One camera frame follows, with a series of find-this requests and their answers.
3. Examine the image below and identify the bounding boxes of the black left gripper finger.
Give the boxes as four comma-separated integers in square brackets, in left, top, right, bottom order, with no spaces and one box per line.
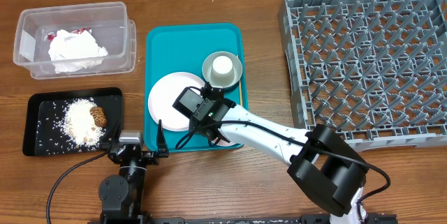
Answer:
[100,119,122,149]
[156,119,168,154]

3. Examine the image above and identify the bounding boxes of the large pink plate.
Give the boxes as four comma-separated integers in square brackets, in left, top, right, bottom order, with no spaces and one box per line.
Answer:
[147,72,205,132]

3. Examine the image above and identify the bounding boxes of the white napkin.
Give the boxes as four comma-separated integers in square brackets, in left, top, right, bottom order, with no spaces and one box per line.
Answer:
[48,29,108,74]

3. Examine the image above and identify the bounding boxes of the red foil wrapper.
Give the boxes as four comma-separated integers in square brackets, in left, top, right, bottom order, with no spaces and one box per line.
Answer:
[46,27,91,41]

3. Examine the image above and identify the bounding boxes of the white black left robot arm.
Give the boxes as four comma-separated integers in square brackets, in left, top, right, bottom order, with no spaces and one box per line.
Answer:
[98,124,169,223]

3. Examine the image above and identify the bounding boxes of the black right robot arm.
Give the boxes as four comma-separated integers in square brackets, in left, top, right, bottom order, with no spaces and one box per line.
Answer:
[173,84,390,223]

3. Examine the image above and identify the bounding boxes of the grey dishwasher rack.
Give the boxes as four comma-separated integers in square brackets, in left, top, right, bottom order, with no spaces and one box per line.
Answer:
[278,0,446,151]

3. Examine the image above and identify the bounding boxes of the rice food scraps pile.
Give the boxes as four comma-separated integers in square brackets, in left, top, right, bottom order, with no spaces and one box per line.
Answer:
[36,97,116,155]

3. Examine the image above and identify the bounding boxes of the white paper cup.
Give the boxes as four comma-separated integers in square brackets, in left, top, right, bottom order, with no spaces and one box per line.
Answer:
[210,56,234,87]

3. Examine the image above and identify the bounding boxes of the wooden chopstick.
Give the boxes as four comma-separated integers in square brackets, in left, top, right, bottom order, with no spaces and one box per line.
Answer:
[237,54,244,108]

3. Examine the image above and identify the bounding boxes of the grey bowl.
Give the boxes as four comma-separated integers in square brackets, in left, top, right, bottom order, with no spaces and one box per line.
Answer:
[202,51,243,89]

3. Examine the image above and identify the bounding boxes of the teal serving tray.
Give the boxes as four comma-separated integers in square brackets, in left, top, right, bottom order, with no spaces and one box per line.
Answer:
[144,23,249,153]

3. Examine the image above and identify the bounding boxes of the black plastic tray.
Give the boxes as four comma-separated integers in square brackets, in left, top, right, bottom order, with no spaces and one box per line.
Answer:
[22,87,124,156]

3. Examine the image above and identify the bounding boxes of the clear plastic bin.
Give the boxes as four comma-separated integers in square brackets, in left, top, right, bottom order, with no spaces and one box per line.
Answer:
[13,2,136,80]

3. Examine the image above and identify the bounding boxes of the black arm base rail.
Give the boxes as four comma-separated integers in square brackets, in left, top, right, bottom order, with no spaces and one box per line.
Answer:
[87,213,399,224]

